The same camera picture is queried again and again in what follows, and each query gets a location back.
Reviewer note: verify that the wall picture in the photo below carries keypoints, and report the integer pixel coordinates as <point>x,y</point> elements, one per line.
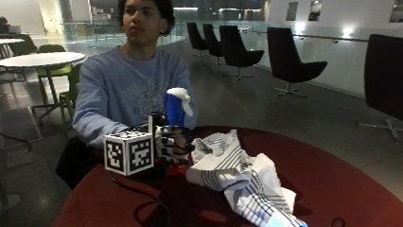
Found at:
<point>315,10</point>
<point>291,11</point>
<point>396,11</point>

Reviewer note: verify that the metal handrail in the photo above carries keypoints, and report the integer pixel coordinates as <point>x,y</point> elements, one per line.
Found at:
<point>319,37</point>

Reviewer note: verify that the white marker cube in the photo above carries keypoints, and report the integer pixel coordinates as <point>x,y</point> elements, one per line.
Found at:
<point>128,153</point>

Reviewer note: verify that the black swivel chair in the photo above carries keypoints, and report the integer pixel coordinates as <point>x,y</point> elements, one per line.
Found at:
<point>383,75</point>
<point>234,47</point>
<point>194,36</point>
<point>212,39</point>
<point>287,58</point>

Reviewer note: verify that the dark green chair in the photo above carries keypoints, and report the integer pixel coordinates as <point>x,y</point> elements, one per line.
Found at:
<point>23,45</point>

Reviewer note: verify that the white striped cloth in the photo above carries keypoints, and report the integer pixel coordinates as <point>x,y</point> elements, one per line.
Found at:
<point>239,176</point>

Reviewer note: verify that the the person in blue sweatshirt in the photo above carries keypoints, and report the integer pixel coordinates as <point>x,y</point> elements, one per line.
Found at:
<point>121,82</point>

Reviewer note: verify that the blue spray bottle white nozzle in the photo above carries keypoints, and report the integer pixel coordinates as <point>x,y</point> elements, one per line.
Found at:
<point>174,110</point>

